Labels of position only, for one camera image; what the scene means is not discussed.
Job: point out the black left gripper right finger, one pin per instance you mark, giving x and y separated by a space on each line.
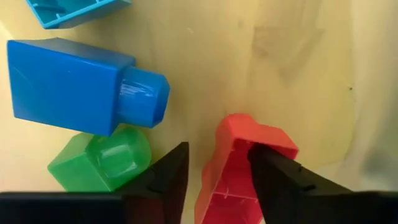
295 196

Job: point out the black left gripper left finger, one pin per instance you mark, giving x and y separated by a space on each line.
161 193

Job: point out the bright green toy brick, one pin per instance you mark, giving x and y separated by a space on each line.
102 161

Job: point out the red toy brick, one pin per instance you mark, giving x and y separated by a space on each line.
230 174

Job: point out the yellow translucent plastic bin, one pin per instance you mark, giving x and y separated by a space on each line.
280 62

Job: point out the light blue toy brick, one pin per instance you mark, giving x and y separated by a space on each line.
71 17

